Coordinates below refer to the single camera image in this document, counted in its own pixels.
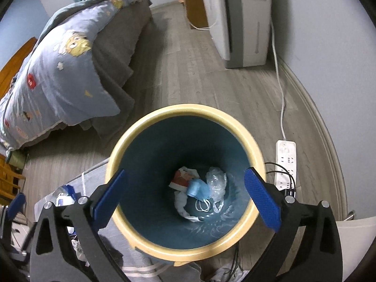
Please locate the crumpled white paper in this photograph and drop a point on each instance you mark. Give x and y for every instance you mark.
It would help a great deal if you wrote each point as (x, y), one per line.
(180, 202)

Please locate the blue printed blanket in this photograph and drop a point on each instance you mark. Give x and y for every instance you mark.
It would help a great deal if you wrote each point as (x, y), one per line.
(64, 73)

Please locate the clear plastic bag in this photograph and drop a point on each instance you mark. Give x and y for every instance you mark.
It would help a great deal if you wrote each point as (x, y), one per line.
(216, 179)

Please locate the white tissue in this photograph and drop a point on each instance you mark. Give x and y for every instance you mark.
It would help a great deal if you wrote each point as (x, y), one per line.
(78, 251)

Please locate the red and white wrapper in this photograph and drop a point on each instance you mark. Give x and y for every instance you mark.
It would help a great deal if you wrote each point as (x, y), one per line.
(180, 179)

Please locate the white and grey air purifier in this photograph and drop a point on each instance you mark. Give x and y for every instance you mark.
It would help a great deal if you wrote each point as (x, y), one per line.
(249, 35)

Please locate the wooden headboard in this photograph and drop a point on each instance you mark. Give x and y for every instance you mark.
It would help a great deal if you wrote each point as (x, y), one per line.
(14, 64)

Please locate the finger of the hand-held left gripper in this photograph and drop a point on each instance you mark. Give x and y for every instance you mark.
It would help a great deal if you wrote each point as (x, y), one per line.
(16, 207)

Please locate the green container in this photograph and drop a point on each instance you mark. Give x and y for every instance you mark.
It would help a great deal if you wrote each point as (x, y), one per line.
(16, 159)

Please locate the blue face mask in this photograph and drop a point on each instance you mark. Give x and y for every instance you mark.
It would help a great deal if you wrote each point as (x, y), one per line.
(199, 189)

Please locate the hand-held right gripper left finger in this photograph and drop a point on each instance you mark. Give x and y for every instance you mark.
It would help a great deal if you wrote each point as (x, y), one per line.
(108, 195)

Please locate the wooden stool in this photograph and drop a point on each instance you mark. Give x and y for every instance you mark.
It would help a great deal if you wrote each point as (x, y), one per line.
(8, 179)

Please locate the yellow rimmed blue trash bin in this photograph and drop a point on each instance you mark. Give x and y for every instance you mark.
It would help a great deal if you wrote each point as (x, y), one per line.
(188, 110)

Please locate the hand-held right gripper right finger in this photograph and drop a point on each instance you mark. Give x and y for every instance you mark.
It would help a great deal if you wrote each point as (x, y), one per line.
(263, 201)

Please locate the grey plaid blanket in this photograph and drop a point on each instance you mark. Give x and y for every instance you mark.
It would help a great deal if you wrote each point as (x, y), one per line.
(97, 167)

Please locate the blue wrapper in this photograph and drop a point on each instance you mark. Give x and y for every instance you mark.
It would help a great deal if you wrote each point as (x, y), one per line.
(70, 188)

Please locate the grey bed sheet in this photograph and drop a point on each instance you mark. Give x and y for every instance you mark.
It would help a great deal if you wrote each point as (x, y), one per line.
(123, 44)

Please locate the white power strip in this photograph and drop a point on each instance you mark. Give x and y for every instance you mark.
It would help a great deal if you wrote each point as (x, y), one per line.
(286, 164)

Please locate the wooden cabinet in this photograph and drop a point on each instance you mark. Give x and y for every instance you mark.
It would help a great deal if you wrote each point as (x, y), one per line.
(196, 6)

